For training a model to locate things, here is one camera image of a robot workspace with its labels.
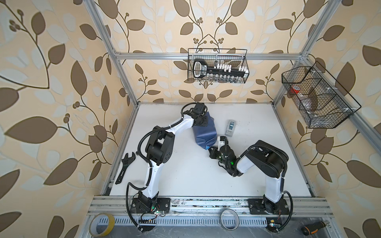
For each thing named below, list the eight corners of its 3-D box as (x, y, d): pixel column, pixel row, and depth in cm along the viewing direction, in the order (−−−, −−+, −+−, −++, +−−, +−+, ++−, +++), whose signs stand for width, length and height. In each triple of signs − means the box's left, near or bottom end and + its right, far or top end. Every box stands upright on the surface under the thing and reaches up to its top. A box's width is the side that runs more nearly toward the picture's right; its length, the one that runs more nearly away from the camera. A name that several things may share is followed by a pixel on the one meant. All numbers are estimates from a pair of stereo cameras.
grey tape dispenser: (224, 135, 103) (225, 132, 100) (227, 122, 111) (228, 118, 107) (232, 137, 102) (233, 134, 99) (235, 124, 109) (236, 120, 106)
